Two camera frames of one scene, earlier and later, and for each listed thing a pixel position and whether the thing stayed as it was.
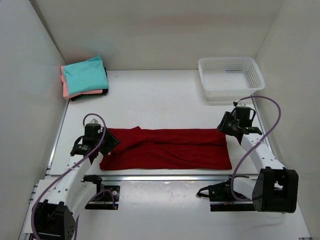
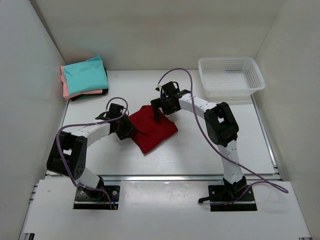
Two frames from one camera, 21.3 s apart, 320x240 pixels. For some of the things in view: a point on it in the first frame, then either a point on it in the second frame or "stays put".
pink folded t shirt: (66, 94) stays put
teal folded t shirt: (85, 76) stays put
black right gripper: (221, 127) to (159, 103)
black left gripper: (112, 142) to (129, 127)
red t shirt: (149, 149) to (149, 133)
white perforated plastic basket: (230, 79) stays put
